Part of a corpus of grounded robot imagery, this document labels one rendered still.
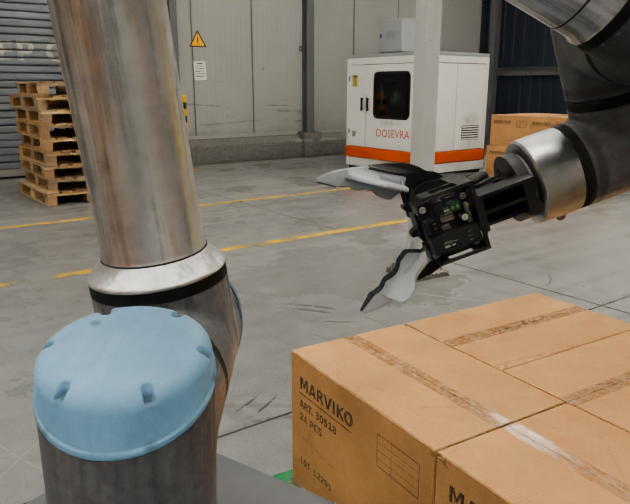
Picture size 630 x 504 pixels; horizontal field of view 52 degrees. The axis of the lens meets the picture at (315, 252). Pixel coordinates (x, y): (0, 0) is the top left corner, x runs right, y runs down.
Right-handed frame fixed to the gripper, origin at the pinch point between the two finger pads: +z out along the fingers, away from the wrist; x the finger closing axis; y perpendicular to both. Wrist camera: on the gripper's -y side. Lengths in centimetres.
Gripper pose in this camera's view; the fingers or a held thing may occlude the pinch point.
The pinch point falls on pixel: (336, 246)
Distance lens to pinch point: 68.0
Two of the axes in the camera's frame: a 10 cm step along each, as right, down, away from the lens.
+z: -9.4, 3.4, -0.3
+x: 3.3, 9.1, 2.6
